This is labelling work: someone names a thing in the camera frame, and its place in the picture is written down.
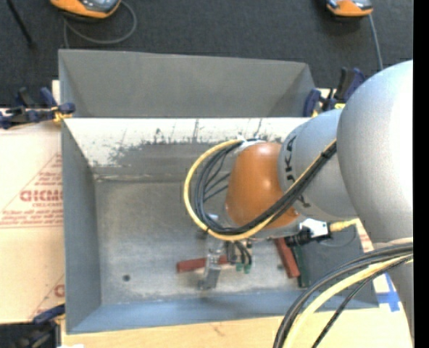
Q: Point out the dark green flat block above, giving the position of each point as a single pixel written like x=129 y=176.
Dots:
x=303 y=267

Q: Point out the grey metal bin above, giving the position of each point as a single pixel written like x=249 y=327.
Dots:
x=145 y=230

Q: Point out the brown cardboard board, red print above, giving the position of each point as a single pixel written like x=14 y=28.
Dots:
x=26 y=252

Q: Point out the red-brown flat block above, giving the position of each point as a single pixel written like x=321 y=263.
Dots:
x=287 y=259
x=190 y=265

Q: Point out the black cylinder on white bracket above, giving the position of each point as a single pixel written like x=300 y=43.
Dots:
x=308 y=230

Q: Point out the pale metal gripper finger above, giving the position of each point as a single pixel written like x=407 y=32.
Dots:
x=203 y=279
x=214 y=277

